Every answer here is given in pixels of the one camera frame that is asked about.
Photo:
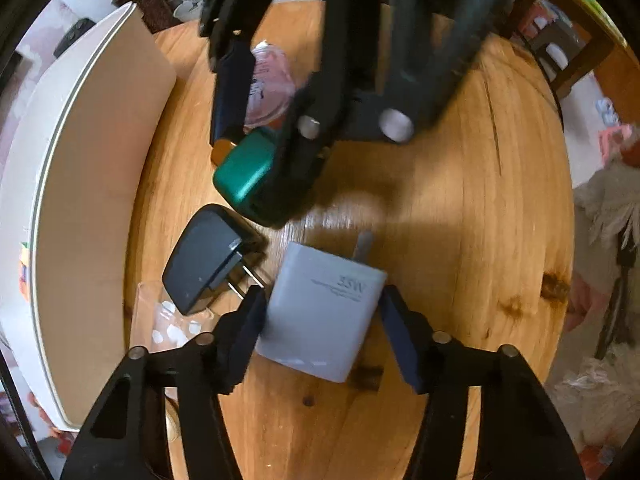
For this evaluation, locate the green rectangular block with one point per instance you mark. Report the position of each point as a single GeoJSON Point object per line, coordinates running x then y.
{"type": "Point", "coordinates": [245, 170]}

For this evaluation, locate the black charger plug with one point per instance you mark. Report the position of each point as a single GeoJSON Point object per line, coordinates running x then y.
{"type": "Point", "coordinates": [200, 255]}

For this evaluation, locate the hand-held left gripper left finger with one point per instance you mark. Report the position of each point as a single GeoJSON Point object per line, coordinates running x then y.
{"type": "Point", "coordinates": [245, 330]}

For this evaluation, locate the dark cylinder with red lid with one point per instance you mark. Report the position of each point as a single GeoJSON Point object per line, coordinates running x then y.
{"type": "Point", "coordinates": [155, 5]}

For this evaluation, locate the white charger block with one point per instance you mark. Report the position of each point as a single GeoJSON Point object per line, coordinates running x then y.
{"type": "Point", "coordinates": [325, 320]}

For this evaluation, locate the white plastic storage bin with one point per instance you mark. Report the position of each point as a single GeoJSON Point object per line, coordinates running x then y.
{"type": "Point", "coordinates": [100, 210]}

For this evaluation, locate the white bucket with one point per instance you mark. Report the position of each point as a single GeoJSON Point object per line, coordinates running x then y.
{"type": "Point", "coordinates": [190, 6]}

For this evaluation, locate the clear plastic bag with pills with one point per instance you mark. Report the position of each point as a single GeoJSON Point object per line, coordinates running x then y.
{"type": "Point", "coordinates": [160, 322]}

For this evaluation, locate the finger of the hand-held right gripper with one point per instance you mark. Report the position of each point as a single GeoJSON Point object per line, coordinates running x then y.
{"type": "Point", "coordinates": [232, 85]}
{"type": "Point", "coordinates": [300, 175]}

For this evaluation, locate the pink clear plastic packet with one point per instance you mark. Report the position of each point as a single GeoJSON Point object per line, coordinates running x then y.
{"type": "Point", "coordinates": [270, 85]}

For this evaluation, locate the pink slipper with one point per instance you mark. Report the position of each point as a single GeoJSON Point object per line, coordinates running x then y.
{"type": "Point", "coordinates": [620, 140]}

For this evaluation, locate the wooden dining table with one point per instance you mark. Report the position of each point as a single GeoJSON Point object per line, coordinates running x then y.
{"type": "Point", "coordinates": [605, 55]}

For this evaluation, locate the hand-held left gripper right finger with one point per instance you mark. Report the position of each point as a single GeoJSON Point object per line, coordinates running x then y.
{"type": "Point", "coordinates": [400, 340]}

